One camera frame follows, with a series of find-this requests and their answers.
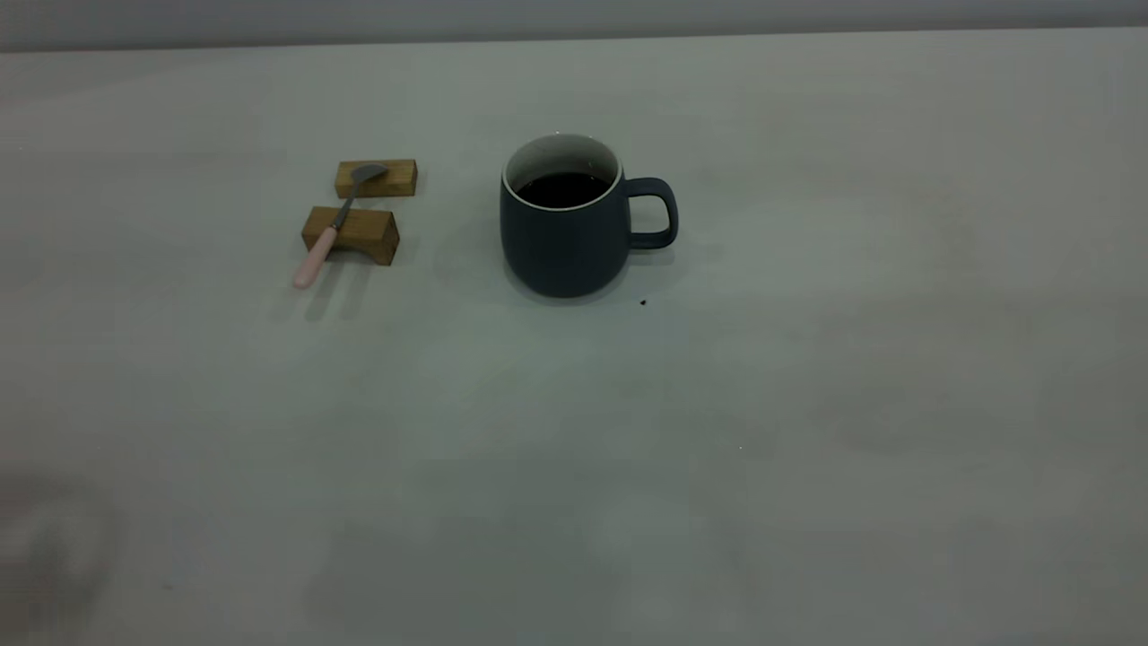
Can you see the dark grey ceramic cup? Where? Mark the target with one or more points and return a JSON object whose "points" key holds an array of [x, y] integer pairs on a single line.
{"points": [[560, 251]]}

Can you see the flat wooden block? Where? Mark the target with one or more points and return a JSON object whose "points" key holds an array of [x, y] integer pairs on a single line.
{"points": [[395, 179]]}

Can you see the notched wooden block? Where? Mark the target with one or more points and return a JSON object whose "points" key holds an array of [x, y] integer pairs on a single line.
{"points": [[368, 233]]}

